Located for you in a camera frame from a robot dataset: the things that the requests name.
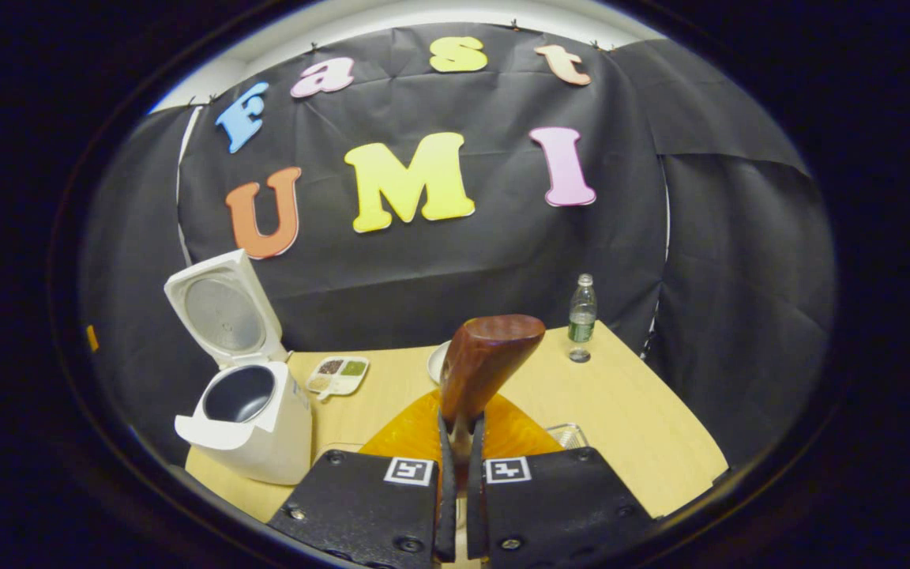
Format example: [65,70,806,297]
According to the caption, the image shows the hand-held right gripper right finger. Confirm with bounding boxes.
[467,393,655,568]

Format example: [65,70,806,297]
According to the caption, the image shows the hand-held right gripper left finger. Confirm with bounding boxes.
[288,390,457,568]

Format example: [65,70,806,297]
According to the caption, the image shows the brown wooden spoon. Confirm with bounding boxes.
[439,314,547,495]

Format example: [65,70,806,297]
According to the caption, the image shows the white rice cooker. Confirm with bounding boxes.
[164,249,315,485]

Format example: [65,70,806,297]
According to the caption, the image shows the round white plate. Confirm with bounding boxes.
[427,340,456,386]

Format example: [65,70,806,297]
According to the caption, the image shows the white divided grain dish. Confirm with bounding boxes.
[305,356,370,400]

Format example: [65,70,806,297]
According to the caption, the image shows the clear plastic water bottle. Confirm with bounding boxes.
[567,273,598,364]

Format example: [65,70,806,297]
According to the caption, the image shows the black backdrop cloth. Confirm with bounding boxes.
[80,22,837,475]

